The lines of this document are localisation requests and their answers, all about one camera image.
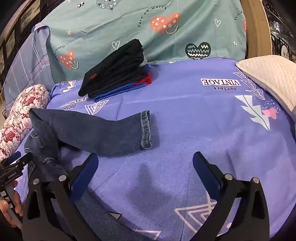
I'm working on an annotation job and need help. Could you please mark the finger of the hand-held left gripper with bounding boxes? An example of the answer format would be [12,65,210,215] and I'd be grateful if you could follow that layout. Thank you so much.
[6,152,33,168]

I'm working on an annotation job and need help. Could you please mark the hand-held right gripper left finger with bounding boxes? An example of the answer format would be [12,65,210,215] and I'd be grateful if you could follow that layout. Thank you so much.
[22,153,102,241]

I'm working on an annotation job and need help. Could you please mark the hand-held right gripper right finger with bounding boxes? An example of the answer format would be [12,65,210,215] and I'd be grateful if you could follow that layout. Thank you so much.
[193,152,271,241]

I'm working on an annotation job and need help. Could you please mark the dark blue denim pants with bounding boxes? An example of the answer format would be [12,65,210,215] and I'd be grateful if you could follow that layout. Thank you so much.
[24,108,153,183]

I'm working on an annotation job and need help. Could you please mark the blue folded pants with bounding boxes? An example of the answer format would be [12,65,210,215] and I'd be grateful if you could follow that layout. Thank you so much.
[94,64,151,103]

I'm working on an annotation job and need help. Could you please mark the person's left hand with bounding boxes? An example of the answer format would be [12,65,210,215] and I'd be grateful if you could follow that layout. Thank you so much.
[0,180,24,227]

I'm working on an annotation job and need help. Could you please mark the floral red white pillow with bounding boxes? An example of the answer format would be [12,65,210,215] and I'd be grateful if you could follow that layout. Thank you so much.
[0,84,51,161]

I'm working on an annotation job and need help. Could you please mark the red folded garment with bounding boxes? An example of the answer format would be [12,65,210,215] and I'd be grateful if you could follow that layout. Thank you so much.
[134,72,152,85]

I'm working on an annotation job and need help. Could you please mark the white quilted pillow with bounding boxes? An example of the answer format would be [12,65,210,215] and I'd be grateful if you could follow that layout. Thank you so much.
[236,55,296,121]

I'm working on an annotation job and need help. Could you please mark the green heart-print quilt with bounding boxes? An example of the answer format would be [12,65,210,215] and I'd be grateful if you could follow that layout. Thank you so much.
[45,0,247,83]

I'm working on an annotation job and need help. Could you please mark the wooden headboard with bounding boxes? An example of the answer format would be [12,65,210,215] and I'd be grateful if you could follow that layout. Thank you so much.
[240,0,272,60]

